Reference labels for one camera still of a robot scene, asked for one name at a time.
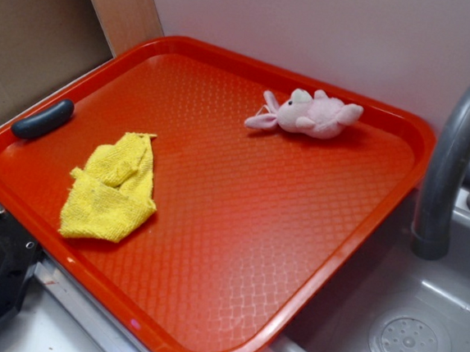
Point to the pink plush bunny toy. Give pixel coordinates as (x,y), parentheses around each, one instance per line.
(314,115)

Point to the grey plastic sink basin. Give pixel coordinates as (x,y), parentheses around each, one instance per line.
(386,299)

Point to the grey curved faucet spout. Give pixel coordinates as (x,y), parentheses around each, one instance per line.
(447,169)

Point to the dark grey sausage-shaped object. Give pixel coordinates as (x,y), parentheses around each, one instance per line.
(44,122)

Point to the brown cardboard panel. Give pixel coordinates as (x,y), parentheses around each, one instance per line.
(44,45)

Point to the round sink drain cover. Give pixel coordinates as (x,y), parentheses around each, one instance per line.
(408,330)

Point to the light wooden board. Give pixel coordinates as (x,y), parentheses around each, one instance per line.
(126,23)

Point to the red plastic tray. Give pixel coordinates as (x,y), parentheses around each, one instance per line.
(249,224)

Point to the yellow cloth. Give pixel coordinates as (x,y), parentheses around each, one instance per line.
(112,195)

